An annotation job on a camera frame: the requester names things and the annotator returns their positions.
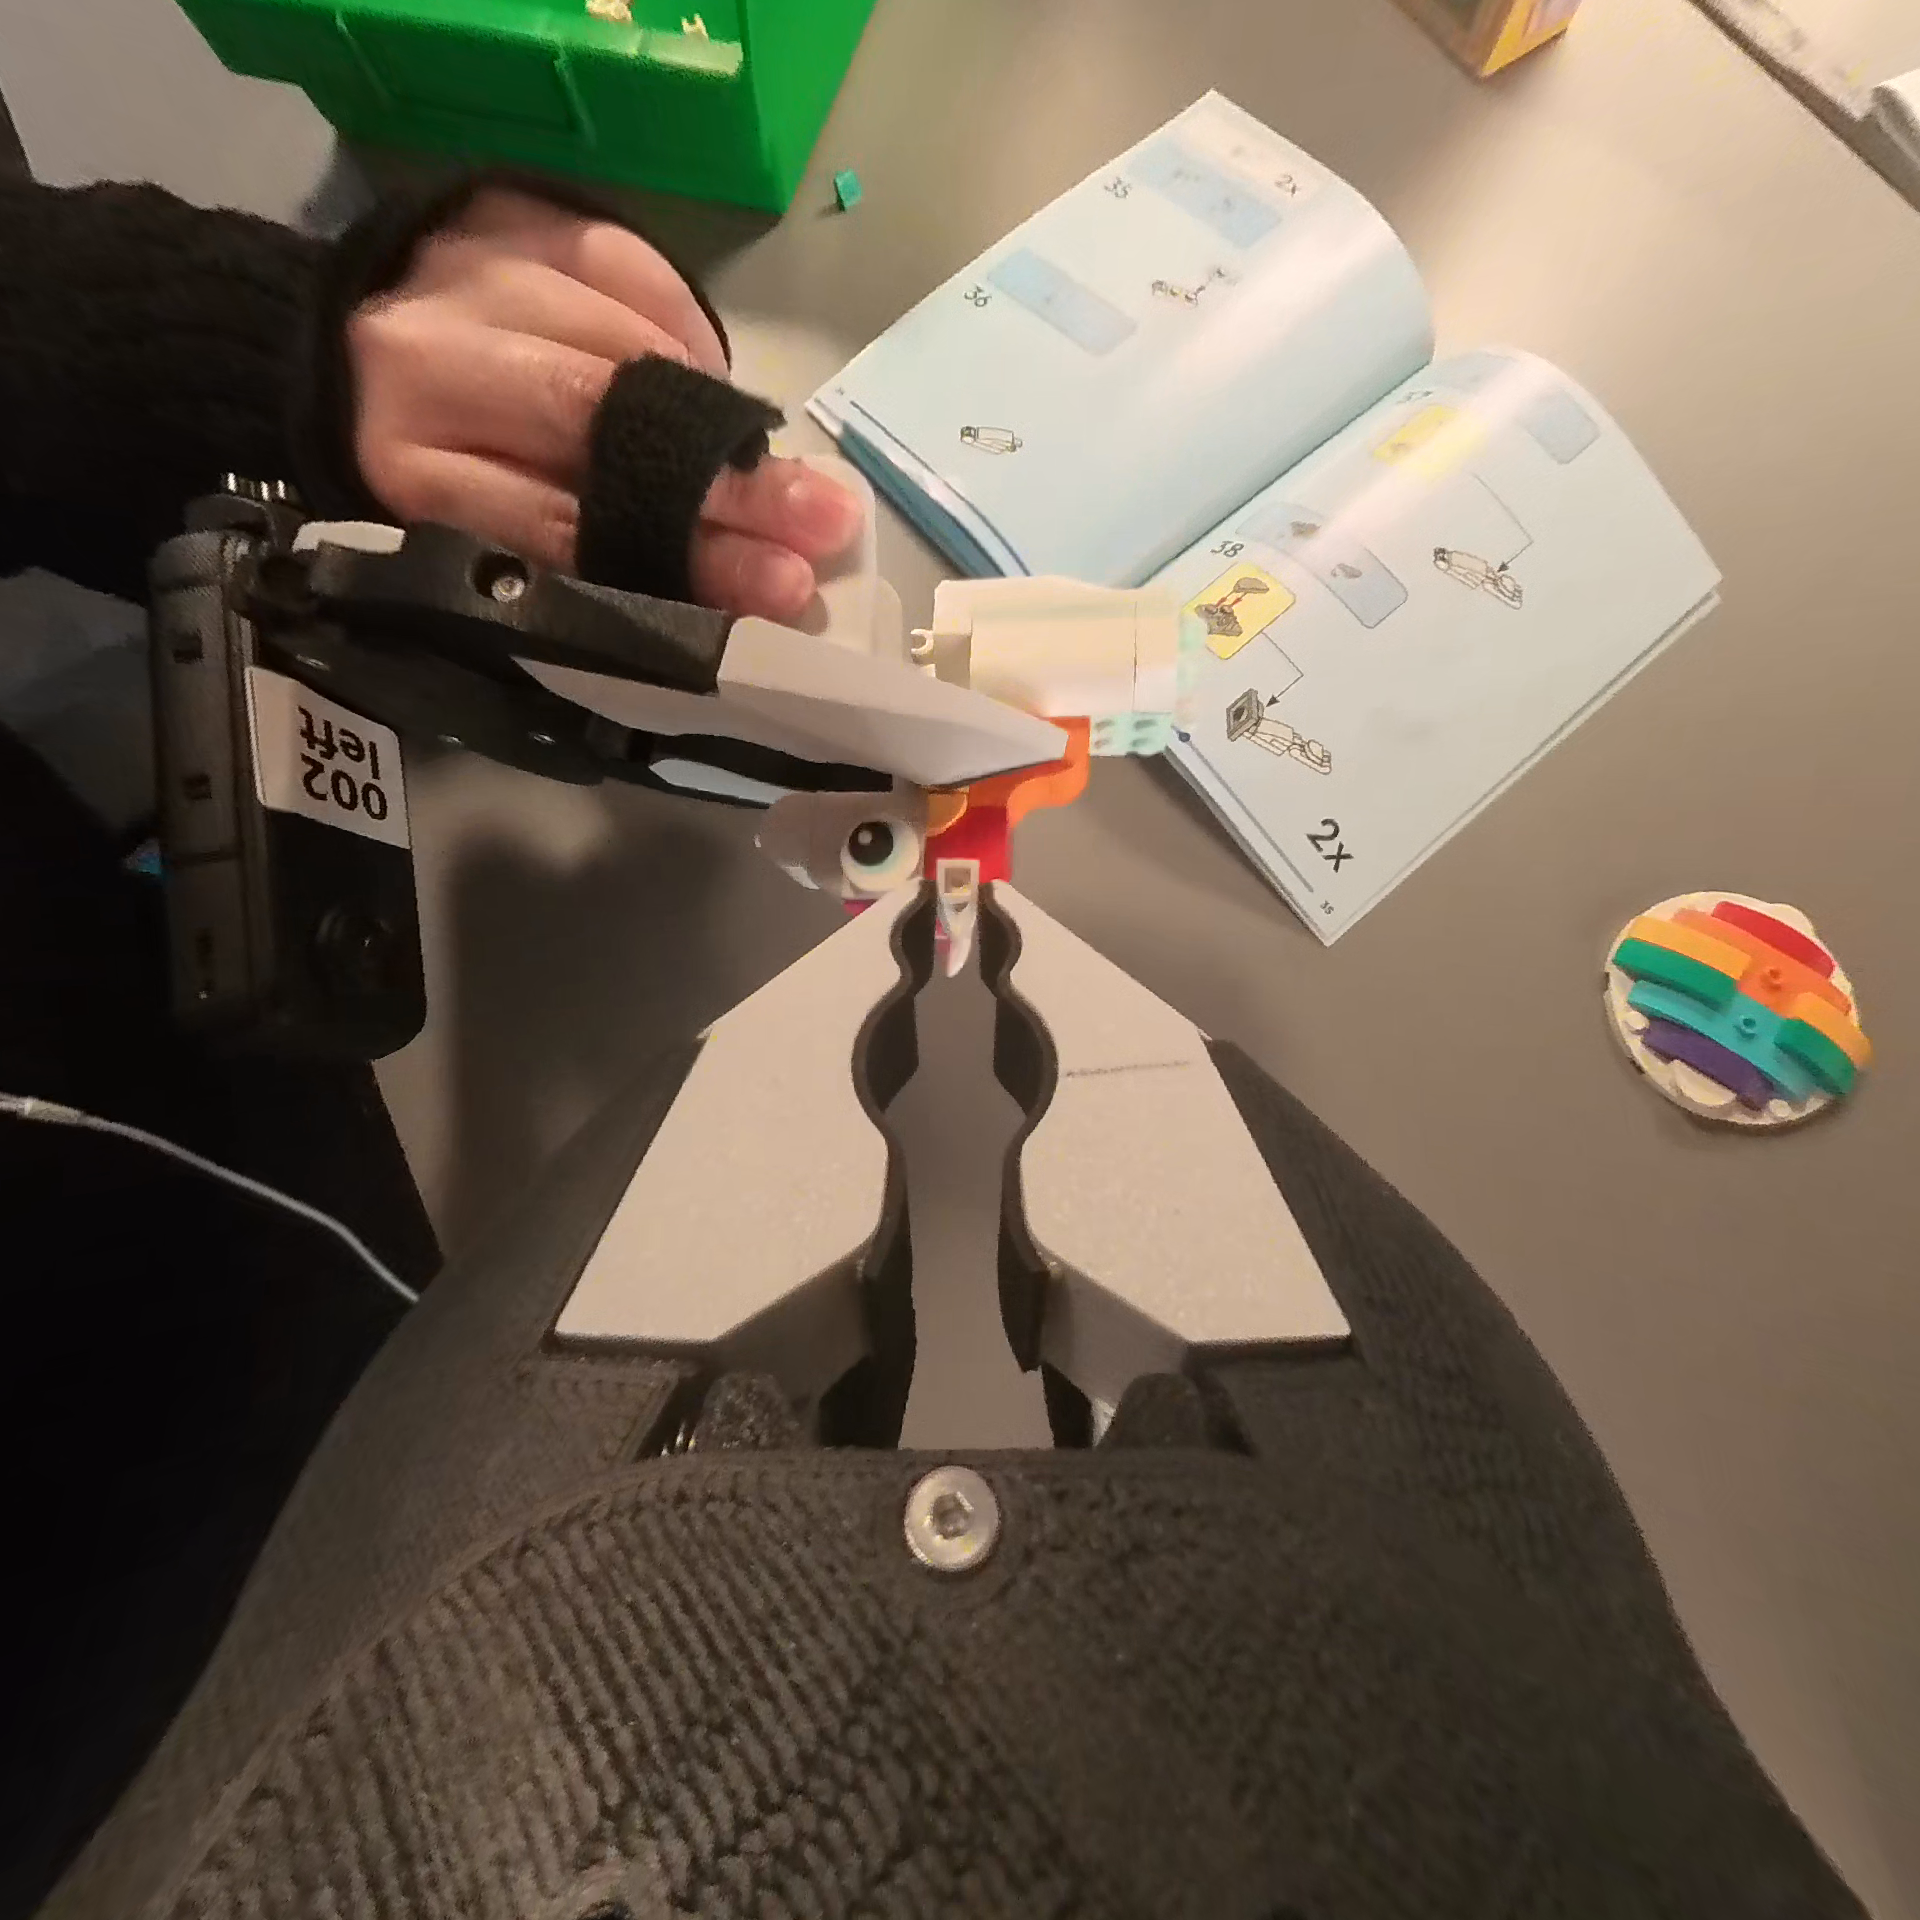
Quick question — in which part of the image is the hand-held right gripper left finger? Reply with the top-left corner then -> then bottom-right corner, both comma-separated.
547,895 -> 920,1352

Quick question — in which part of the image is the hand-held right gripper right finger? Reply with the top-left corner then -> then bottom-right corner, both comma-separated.
982,886 -> 1355,1374

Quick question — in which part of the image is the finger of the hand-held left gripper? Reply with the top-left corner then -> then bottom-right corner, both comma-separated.
601,732 -> 905,819
513,611 -> 1089,791

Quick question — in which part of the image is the white lego unicorn figure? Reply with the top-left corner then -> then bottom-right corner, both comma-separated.
754,574 -> 1211,963

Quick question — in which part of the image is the person's left forearm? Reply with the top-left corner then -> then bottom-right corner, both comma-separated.
0,167 -> 733,600

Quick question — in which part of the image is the round rainbow lego plate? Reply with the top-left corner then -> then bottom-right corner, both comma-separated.
1604,895 -> 1875,1131

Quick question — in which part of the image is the person's left hand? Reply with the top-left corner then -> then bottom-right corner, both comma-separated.
346,223 -> 869,621

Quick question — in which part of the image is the open light blue instruction booklet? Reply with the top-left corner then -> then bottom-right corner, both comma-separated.
805,93 -> 1727,948

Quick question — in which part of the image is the green plastic bin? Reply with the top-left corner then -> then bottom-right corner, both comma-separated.
177,0 -> 880,215

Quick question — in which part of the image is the yellow wooden-edged box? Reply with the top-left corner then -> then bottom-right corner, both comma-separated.
1389,0 -> 1593,82

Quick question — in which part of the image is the thin white cable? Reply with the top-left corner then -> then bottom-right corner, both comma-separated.
0,1091 -> 424,1303

